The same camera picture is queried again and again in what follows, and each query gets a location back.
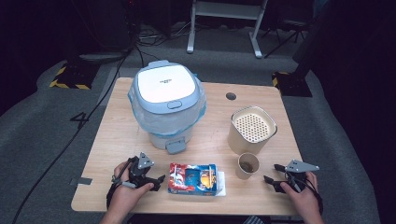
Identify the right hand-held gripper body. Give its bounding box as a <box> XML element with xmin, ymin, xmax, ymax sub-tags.
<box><xmin>279</xmin><ymin>159</ymin><xmax>320</xmax><ymax>194</ymax></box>

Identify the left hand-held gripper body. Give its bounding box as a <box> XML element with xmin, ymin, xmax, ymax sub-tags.
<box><xmin>127</xmin><ymin>151</ymin><xmax>157</xmax><ymax>189</ymax></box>

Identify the colourful printed carton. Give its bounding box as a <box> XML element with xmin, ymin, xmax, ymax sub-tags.
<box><xmin>167</xmin><ymin>162</ymin><xmax>219</xmax><ymax>197</ymax></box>

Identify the brown paper cup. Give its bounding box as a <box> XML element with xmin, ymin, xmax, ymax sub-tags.
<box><xmin>235</xmin><ymin>152</ymin><xmax>261</xmax><ymax>180</ymax></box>

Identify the beige canister with perforated strainer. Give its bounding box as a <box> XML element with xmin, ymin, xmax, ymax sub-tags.
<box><xmin>226</xmin><ymin>105</ymin><xmax>278</xmax><ymax>156</ymax></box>

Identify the white and blue pedal bin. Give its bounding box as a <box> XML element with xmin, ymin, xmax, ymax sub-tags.
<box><xmin>127</xmin><ymin>60</ymin><xmax>207</xmax><ymax>156</ymax></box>

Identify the person's right hand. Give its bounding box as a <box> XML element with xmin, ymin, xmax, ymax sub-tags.
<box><xmin>279</xmin><ymin>172</ymin><xmax>321</xmax><ymax>216</ymax></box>

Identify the person's left hand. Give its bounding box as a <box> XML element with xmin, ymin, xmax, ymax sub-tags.
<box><xmin>106</xmin><ymin>161</ymin><xmax>155</xmax><ymax>216</ymax></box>

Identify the person's dark clothing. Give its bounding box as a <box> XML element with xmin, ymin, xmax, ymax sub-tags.
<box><xmin>127</xmin><ymin>214</ymin><xmax>306</xmax><ymax>224</ymax></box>

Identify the grey tape piece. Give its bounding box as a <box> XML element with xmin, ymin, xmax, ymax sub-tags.
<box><xmin>69</xmin><ymin>176</ymin><xmax>93</xmax><ymax>187</ymax></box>

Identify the clear blue bin liner bag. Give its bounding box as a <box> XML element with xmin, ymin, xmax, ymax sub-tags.
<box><xmin>127</xmin><ymin>73</ymin><xmax>207</xmax><ymax>139</ymax></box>

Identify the black tripod stand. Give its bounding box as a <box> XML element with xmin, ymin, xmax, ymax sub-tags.
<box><xmin>264</xmin><ymin>18</ymin><xmax>312</xmax><ymax>59</ymax></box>

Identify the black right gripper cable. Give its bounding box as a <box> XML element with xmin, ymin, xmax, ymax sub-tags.
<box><xmin>288</xmin><ymin>173</ymin><xmax>324</xmax><ymax>217</ymax></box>

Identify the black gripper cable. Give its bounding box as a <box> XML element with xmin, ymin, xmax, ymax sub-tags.
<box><xmin>106</xmin><ymin>157</ymin><xmax>138</xmax><ymax>210</ymax></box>
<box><xmin>288</xmin><ymin>173</ymin><xmax>324</xmax><ymax>217</ymax></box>

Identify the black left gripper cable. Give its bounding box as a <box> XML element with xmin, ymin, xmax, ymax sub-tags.
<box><xmin>106</xmin><ymin>157</ymin><xmax>138</xmax><ymax>210</ymax></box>

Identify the long black floor cable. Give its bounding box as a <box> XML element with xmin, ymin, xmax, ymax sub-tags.
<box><xmin>11</xmin><ymin>46</ymin><xmax>139</xmax><ymax>224</ymax></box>

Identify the white metal stand frame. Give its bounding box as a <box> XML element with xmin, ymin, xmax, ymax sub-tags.
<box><xmin>186</xmin><ymin>0</ymin><xmax>269</xmax><ymax>60</ymax></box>

